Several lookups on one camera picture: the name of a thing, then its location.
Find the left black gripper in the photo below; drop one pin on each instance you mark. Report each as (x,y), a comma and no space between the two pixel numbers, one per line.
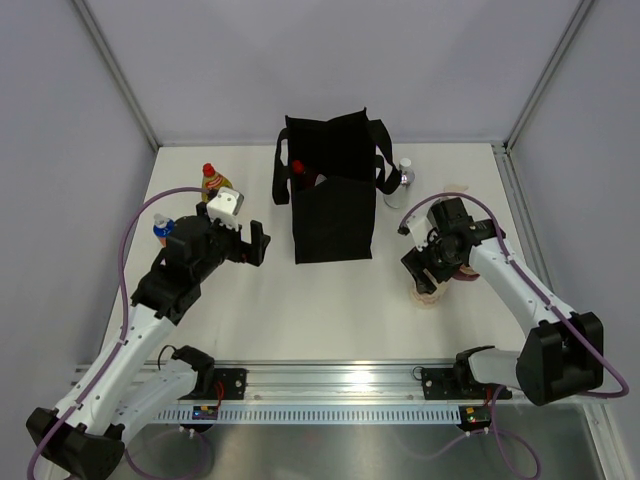
(245,252)

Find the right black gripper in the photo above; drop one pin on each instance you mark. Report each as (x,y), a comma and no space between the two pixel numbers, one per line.
(416,262)

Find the cream lotion bottle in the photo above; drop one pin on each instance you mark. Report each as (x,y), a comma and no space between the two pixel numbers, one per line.
(426,300)

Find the yellow dish soap bottle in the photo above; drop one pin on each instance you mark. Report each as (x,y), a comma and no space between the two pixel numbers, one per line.
(213,181)

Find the red bottle white label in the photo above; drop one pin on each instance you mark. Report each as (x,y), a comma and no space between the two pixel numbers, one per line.
(305,177)

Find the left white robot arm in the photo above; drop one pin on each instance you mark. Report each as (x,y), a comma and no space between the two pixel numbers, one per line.
(87,432)

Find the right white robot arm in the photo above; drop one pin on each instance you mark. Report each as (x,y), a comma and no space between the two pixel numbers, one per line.
(562,354)

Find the black canvas tote bag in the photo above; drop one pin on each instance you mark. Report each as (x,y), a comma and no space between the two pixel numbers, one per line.
(335,220)

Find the dark red Fairy bottle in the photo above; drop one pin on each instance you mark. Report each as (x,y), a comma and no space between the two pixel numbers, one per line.
(466,273)

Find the silver metal bottle white cap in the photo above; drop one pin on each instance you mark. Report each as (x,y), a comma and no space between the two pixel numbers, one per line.
(399,198)

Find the grey-green pump bottle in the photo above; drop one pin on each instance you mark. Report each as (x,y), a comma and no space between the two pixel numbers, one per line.
(453,190)

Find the orange bottle blue cap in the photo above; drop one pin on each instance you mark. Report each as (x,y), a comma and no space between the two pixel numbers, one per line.
(162,227)

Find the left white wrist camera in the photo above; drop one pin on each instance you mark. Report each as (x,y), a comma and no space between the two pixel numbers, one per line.
(224,207)

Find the aluminium mounting rail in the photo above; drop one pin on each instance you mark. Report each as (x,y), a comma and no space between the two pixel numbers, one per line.
(358,381)

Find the white slotted cable duct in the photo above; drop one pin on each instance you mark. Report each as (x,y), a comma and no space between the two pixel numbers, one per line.
(310,415)

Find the left aluminium frame post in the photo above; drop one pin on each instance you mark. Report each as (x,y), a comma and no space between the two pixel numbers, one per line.
(91,26)

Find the aluminium frame post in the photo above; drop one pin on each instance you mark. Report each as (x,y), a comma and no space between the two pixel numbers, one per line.
(91,26)
(560,51)

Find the right aluminium frame post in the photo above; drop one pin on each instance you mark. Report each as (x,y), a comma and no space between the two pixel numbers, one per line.
(560,51)

